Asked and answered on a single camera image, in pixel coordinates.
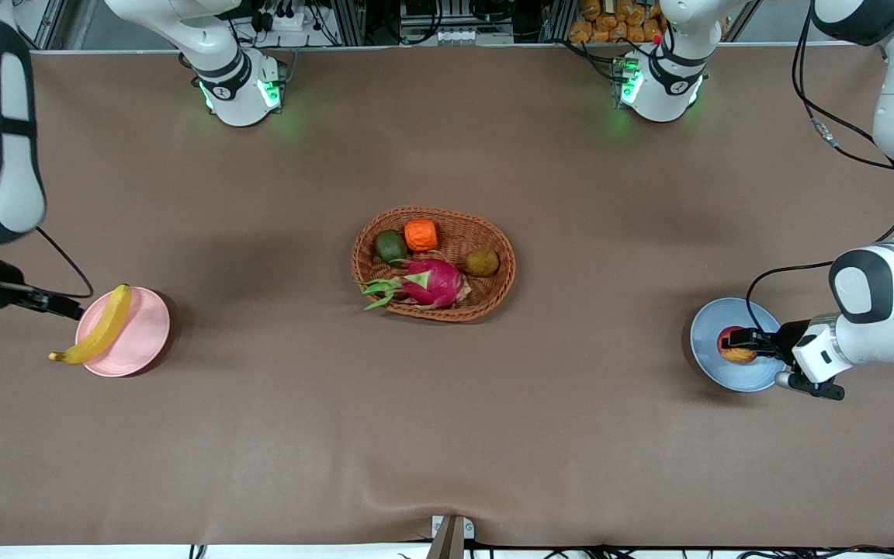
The grey metal camera mount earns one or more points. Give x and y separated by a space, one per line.
449 536

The dark green avocado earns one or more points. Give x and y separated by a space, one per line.
391 247

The pink round plate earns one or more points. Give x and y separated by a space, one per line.
140 334

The white power strip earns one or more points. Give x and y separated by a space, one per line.
284 17

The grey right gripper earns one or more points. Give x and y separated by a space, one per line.
9 286

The orange ribbed fruit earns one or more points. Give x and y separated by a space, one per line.
421 235

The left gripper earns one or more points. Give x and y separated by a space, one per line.
784 338

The aluminium frame post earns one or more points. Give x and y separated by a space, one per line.
47 23

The pink dragon fruit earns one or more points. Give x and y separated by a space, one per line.
431 283

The red yellow apple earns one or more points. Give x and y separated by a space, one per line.
738 355

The brown wicker basket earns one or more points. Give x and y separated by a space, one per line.
486 299

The brown table cloth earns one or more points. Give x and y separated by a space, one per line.
447 427

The pile of orange packaged snacks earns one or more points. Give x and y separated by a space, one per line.
610 23

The yellow banana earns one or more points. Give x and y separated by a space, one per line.
102 330

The white terminal block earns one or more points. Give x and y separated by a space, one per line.
461 36

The olive brown kiwi fruit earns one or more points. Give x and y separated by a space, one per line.
482 262

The light blue round plate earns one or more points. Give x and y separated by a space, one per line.
734 318

